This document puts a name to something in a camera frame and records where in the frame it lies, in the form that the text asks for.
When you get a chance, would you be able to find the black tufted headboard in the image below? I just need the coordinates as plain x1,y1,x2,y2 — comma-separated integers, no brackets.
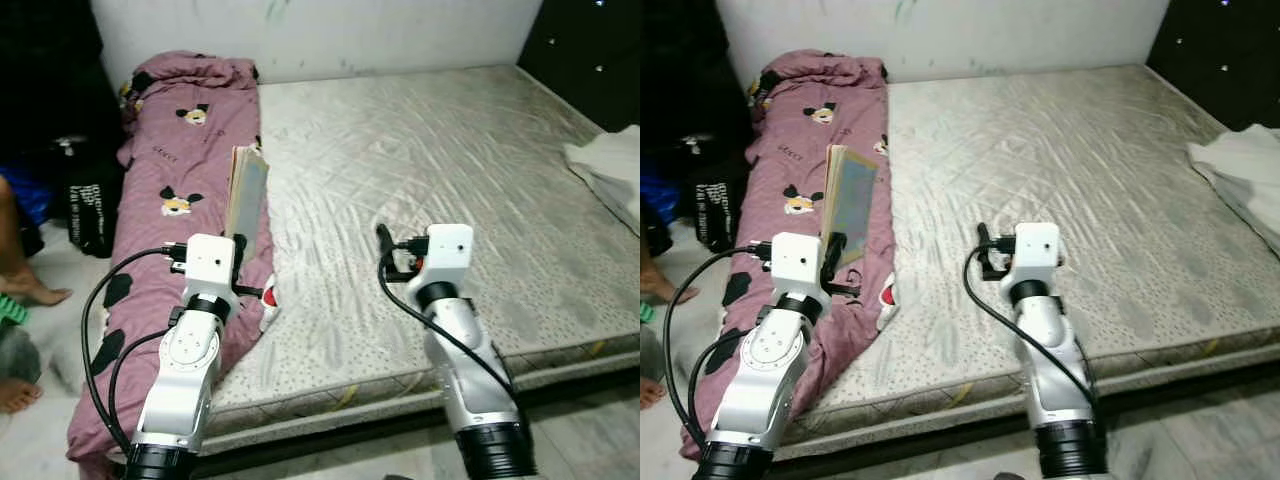
1145,0,1280,131
518,0,641,133

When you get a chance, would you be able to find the pink cartoon mouse blanket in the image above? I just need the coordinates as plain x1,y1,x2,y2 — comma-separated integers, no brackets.
680,50,898,461
65,50,283,480

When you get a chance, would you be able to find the blue children's picture book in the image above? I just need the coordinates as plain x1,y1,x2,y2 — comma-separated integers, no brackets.
822,144,881,269
222,145,271,263

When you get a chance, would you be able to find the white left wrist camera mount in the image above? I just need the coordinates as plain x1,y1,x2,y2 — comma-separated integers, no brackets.
768,232,831,311
183,233,239,306

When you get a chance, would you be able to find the blue cloth bundle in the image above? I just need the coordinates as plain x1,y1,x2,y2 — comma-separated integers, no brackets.
0,165,53,229
640,165,683,226

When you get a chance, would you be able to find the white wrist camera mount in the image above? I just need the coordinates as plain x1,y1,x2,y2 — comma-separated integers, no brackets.
412,224,475,291
183,233,239,306
1005,222,1063,286
768,232,831,311

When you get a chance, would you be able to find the white pillow with green print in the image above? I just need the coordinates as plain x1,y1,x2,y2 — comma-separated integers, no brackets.
1187,123,1280,263
563,123,641,236

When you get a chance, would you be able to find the grey white quilted mattress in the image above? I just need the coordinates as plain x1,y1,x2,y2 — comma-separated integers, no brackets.
195,65,641,441
868,65,1280,426

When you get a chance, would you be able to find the black bag with white print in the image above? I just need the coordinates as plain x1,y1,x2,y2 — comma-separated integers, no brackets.
690,135,743,256
52,135,129,259

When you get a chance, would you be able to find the patterned bed base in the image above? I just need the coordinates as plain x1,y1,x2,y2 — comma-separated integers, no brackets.
775,335,1280,461
195,348,641,463

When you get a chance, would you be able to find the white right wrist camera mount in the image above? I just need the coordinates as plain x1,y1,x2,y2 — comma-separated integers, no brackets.
1005,222,1063,286
412,224,475,291

